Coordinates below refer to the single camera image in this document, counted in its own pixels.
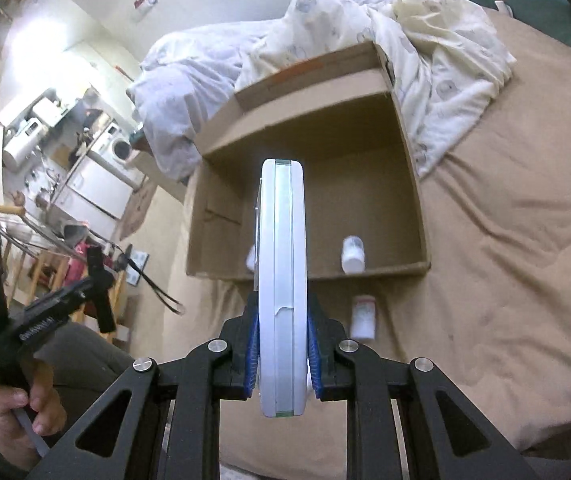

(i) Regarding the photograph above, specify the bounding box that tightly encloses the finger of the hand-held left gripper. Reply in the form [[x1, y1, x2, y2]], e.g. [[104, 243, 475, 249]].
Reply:
[[10, 272, 116, 348]]

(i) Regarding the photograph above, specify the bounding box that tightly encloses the tan bed sheet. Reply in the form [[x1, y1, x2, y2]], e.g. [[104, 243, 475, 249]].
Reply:
[[125, 5, 571, 480]]

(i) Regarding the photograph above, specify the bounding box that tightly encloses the metal clothes rack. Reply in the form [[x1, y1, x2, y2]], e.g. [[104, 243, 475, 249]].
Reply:
[[0, 190, 121, 261]]

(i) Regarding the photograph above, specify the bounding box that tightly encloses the small white bottle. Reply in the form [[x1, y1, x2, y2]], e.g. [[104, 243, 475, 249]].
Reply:
[[340, 236, 367, 275]]

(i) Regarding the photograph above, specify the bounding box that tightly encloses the red bag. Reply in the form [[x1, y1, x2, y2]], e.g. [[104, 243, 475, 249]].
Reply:
[[62, 240, 96, 293]]

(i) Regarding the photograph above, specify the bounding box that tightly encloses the white microwave oven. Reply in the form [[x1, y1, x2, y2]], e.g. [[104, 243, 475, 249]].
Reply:
[[0, 112, 48, 171]]

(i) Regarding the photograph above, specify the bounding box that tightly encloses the white kitchen cabinet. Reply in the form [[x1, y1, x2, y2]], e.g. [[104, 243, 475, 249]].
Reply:
[[60, 152, 138, 221]]

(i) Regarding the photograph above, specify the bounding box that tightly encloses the white remote control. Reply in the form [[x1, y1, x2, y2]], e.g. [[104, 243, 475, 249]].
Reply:
[[256, 158, 311, 419]]

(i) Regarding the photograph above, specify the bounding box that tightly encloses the black flashlight with lanyard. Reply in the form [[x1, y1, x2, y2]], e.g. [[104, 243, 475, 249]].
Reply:
[[86, 244, 186, 335]]

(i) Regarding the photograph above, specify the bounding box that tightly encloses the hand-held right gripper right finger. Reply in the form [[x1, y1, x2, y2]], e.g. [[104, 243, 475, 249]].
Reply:
[[307, 292, 541, 480]]

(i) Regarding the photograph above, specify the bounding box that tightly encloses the brown cardboard box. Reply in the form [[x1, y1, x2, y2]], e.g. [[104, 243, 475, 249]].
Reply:
[[185, 40, 431, 281]]

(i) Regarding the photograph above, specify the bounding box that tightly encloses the white printed quilt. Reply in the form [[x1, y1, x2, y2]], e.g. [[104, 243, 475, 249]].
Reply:
[[126, 0, 516, 183]]

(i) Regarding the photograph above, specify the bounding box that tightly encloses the person's left hand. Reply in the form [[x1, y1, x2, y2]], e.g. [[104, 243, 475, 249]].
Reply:
[[0, 360, 68, 471]]

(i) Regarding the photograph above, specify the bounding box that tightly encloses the white bottle with red label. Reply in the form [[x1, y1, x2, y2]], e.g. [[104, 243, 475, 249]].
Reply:
[[350, 295, 378, 341]]

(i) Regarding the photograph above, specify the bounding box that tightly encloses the brown floor mat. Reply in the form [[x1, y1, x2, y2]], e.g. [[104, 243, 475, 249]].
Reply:
[[118, 180, 158, 241]]

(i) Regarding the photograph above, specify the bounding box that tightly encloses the person's dark trousers leg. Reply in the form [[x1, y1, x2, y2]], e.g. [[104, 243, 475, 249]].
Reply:
[[30, 322, 138, 411]]

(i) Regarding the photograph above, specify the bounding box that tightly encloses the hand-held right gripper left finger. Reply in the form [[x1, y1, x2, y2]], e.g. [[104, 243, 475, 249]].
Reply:
[[25, 290, 261, 480]]

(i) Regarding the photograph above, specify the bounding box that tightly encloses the white washing machine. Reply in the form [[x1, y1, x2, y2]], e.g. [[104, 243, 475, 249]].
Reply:
[[90, 120, 141, 181]]

